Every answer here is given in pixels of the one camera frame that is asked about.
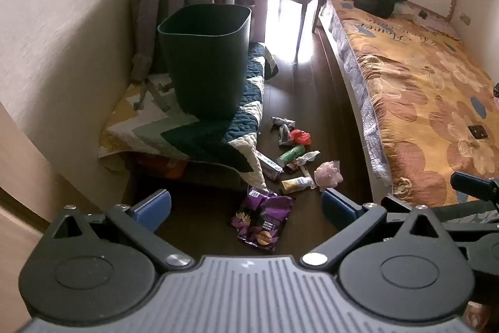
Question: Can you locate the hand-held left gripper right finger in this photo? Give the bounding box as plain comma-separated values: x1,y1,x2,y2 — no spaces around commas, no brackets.
301,188,445,267

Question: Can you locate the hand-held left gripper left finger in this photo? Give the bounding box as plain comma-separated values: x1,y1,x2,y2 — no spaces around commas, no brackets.
52,189,193,273

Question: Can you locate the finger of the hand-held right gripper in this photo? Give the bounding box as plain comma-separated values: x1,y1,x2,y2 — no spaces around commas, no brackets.
382,195,499,235
450,172,499,201

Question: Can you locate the pink tissue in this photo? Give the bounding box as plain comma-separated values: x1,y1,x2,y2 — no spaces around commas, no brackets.
314,160,344,187

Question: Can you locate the yellow tube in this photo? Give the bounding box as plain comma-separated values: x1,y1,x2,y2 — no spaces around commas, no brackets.
281,176,316,195

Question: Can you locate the white paper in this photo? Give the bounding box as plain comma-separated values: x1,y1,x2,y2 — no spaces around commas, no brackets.
295,150,321,166

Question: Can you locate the purple chip bag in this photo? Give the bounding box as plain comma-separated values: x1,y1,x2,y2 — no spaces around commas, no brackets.
232,185,295,252

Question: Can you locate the red plastic bag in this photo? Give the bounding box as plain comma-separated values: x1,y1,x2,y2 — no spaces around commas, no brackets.
290,129,312,145

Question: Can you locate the white carton box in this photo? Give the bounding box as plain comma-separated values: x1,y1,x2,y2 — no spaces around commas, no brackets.
255,150,284,181

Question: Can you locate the grey and red wrapper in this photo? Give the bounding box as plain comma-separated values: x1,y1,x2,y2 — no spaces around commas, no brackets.
278,123,294,146

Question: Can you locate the dark green trash bin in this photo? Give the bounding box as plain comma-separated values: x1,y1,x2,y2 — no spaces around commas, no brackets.
157,4,252,120

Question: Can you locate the orange printed box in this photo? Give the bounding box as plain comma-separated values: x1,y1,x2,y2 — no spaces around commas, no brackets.
134,154,186,179

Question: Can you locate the patchwork quilt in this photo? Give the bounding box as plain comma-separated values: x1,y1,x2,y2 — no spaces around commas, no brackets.
97,42,279,189

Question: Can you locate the floral bed mattress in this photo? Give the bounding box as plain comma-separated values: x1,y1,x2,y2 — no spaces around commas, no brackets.
319,0,499,209

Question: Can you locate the wooden door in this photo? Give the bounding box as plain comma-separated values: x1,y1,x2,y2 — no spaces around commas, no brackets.
0,103,98,333

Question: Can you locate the grey backpack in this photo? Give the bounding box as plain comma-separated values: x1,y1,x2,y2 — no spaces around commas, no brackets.
130,0,215,112

